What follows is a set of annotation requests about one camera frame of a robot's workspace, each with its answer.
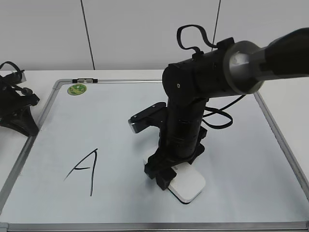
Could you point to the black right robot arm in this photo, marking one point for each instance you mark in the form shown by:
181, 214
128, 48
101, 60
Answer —
231, 69

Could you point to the white whiteboard eraser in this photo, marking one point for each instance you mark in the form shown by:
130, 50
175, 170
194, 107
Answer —
187, 184

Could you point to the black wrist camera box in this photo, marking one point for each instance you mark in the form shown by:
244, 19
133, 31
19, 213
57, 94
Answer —
147, 117

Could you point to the black and grey board clip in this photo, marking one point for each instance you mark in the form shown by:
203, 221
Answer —
85, 80

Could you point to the green round magnet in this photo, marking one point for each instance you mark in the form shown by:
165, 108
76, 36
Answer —
77, 89

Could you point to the white whiteboard with grey frame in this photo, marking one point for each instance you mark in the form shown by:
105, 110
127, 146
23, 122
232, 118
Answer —
84, 171

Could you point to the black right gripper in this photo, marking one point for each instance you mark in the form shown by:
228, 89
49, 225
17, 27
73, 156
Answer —
179, 142

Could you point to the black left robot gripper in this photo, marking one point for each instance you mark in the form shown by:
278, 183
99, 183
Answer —
16, 101

